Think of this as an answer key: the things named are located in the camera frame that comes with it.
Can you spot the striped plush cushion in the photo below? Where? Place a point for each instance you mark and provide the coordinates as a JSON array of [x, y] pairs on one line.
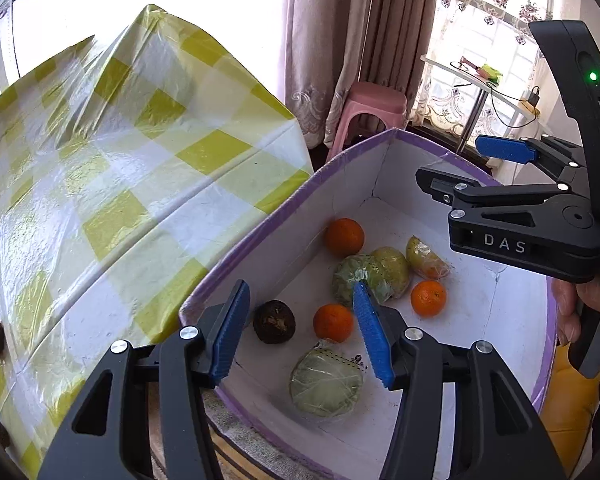
[[241, 451]]

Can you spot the green fruit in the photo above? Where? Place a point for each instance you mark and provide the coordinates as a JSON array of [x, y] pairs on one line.
[[325, 384]]

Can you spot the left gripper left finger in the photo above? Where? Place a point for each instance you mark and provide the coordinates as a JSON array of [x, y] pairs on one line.
[[105, 434]]

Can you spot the white lace curtain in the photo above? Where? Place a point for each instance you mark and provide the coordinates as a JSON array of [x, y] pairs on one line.
[[494, 33]]

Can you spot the brown patterned curtain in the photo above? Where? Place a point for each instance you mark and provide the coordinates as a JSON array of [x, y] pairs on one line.
[[398, 34]]

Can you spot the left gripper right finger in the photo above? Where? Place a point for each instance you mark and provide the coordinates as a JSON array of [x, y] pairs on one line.
[[497, 432]]

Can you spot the yellow white checkered tablecloth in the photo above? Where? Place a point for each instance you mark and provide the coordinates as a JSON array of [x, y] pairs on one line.
[[126, 173]]

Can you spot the purple white cardboard box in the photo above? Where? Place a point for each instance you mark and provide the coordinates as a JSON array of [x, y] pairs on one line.
[[367, 388]]

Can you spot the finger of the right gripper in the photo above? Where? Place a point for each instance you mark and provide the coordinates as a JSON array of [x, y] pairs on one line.
[[549, 154], [458, 192]]

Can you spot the green cabbage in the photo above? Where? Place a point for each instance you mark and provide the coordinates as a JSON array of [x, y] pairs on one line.
[[359, 268]]

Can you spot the small orange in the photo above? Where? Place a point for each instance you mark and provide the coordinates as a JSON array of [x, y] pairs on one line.
[[333, 322], [428, 298]]

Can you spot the dark mangosteen edge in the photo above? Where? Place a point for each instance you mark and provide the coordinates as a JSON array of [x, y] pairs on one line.
[[274, 322]]

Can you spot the black camera unit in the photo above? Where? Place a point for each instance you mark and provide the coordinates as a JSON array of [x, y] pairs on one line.
[[574, 59]]

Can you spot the green pear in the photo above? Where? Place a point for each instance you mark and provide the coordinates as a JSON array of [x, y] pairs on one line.
[[396, 269]]

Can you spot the pink plastic stool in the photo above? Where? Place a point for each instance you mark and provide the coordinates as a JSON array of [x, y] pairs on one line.
[[364, 98]]

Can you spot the pink curtain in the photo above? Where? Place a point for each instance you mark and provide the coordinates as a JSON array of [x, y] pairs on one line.
[[321, 59]]

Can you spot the glass side table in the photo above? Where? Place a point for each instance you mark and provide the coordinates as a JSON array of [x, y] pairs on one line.
[[480, 100]]

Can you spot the yellow mango slice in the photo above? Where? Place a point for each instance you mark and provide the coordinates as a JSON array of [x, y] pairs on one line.
[[424, 261]]

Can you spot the person right hand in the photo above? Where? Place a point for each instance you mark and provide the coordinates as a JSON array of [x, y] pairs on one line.
[[571, 299]]

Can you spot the large orange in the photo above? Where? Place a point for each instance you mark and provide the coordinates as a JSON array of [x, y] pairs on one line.
[[344, 237]]

